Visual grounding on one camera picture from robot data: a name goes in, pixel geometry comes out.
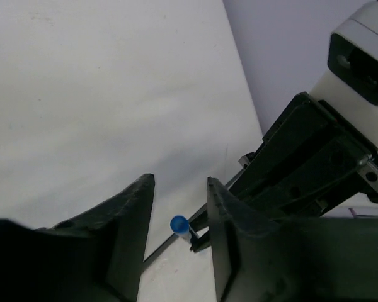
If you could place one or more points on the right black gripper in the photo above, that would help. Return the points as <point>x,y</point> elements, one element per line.
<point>310,161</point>

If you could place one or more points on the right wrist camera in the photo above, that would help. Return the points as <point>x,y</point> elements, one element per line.
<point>350,85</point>

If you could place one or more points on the dark blue gel pen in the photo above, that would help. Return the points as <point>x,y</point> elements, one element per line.
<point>181,227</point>

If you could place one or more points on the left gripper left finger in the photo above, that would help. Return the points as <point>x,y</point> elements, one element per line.
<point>95,256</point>

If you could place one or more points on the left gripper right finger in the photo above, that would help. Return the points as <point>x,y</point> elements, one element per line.
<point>297,259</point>

